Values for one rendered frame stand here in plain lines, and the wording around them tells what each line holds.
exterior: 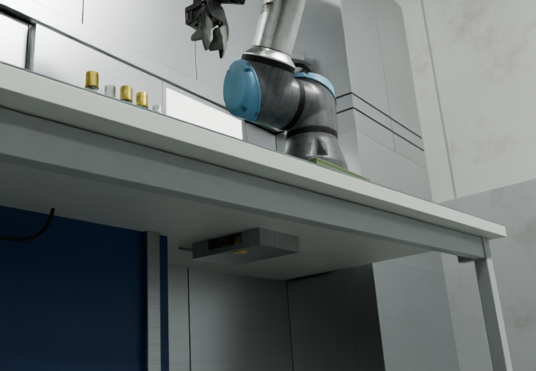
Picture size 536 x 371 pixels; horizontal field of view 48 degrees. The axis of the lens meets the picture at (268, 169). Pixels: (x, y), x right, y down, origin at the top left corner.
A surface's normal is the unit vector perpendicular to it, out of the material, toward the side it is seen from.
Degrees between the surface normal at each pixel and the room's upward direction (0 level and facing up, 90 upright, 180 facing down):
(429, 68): 90
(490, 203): 90
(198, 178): 90
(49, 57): 90
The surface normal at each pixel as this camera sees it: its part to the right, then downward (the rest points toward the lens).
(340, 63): -0.59, -0.22
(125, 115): 0.74, -0.26
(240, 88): -0.85, -0.06
